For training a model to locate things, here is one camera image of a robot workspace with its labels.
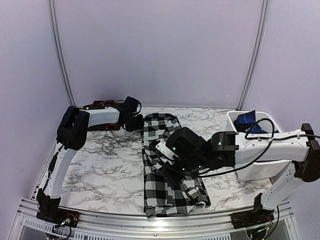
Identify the black white plaid shirt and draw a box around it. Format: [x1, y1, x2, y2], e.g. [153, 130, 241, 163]
[142, 113, 211, 218]

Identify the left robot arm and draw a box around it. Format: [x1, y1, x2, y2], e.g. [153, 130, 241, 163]
[36, 106, 144, 223]

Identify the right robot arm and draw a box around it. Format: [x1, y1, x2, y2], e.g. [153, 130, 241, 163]
[156, 123, 320, 224]

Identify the red black plaid shirt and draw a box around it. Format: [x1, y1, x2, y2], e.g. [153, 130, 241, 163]
[83, 99, 124, 132]

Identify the blue plaid shirt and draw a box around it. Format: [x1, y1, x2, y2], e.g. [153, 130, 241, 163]
[233, 110, 267, 134]

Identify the white plastic bin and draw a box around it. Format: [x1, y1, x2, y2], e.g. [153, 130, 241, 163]
[225, 110, 290, 182]

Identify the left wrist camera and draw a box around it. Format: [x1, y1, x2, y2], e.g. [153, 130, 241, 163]
[122, 96, 142, 115]

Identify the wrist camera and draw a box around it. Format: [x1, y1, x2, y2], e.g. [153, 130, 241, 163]
[122, 96, 142, 115]
[155, 127, 207, 164]

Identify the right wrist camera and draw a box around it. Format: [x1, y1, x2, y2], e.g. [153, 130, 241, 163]
[155, 127, 207, 164]

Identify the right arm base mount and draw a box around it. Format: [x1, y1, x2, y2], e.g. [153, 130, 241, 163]
[230, 193, 275, 229]

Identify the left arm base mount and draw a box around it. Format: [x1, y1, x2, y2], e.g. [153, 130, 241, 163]
[36, 195, 80, 228]

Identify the left aluminium corner post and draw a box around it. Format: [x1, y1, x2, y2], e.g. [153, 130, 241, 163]
[47, 0, 76, 105]

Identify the aluminium corner post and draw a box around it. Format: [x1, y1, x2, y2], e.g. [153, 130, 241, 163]
[236, 0, 270, 111]
[47, 0, 76, 105]

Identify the aluminium front frame rail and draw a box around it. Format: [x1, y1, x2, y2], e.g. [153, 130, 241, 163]
[9, 197, 301, 240]

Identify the right aluminium corner post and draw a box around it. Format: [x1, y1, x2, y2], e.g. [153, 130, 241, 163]
[236, 0, 270, 111]

